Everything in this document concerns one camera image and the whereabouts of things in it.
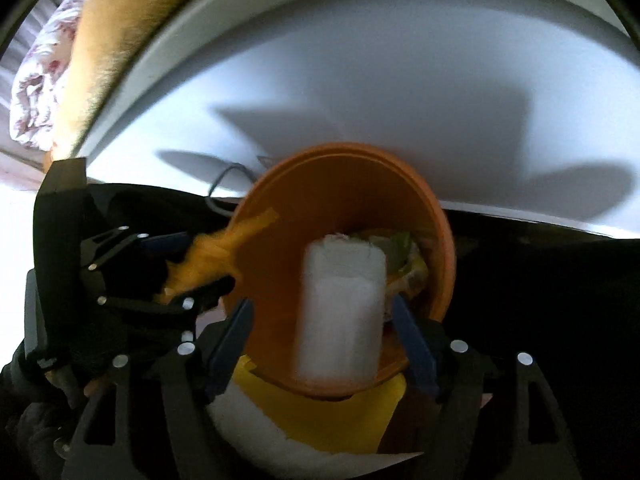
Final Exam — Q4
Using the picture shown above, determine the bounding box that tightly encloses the yellow orange wrapper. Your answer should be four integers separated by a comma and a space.
156, 208, 279, 306

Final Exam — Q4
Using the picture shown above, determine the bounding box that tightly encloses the white paper cup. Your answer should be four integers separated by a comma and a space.
295, 235, 386, 386

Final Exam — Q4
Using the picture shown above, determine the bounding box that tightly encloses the green plastic bottle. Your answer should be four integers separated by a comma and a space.
349, 229, 430, 320

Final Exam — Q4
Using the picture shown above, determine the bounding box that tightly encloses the person's left hand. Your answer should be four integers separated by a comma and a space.
44, 366, 107, 401

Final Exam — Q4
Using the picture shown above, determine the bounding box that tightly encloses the yellow cloth under bin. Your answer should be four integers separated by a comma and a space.
232, 356, 407, 454

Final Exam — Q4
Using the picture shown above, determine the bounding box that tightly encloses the folded floral white quilt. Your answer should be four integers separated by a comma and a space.
1, 0, 86, 152

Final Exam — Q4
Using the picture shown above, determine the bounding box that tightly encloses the yellow floral fleece blanket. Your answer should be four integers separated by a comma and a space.
43, 0, 188, 170

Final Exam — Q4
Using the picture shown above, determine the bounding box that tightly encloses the grey cable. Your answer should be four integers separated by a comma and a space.
204, 161, 260, 219

